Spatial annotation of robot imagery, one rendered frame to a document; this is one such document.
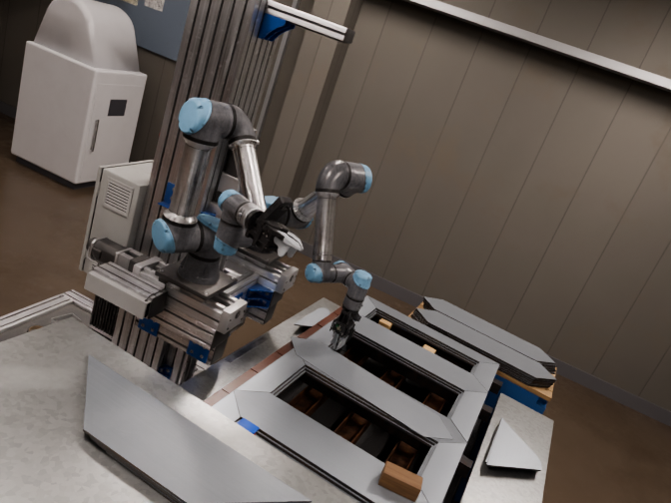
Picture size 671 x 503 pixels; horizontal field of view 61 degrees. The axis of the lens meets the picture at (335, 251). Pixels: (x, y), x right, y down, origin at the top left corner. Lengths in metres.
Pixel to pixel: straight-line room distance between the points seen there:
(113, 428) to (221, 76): 1.29
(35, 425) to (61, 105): 4.38
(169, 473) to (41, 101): 4.72
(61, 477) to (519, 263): 4.35
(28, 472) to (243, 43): 1.48
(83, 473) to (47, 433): 0.13
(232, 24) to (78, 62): 3.39
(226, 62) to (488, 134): 3.21
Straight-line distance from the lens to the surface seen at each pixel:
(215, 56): 2.19
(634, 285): 5.25
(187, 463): 1.35
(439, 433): 2.19
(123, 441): 1.37
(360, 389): 2.21
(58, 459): 1.35
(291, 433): 1.88
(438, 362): 2.64
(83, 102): 5.41
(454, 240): 5.15
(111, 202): 2.45
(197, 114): 1.84
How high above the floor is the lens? 1.99
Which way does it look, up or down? 20 degrees down
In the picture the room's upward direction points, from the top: 20 degrees clockwise
